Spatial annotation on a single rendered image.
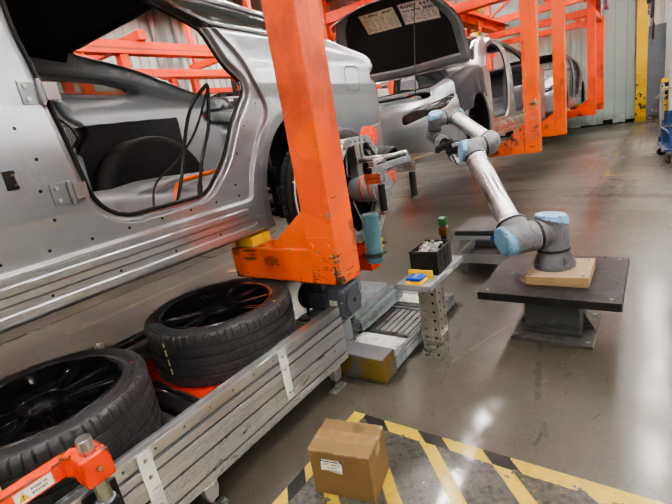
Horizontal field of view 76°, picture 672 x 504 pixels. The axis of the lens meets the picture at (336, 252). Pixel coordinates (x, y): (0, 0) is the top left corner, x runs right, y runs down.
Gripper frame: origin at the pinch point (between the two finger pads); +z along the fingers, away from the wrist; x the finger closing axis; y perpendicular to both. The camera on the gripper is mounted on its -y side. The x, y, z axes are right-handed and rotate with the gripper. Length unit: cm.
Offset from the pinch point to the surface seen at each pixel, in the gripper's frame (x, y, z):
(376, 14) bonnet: -26, 92, -289
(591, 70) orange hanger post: 184, 737, -489
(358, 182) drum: -14, -82, 23
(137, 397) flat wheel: -7, -200, 101
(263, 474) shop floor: 36, -169, 121
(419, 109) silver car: 44, 83, -173
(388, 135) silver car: 72, 55, -187
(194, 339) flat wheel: 2, -179, 77
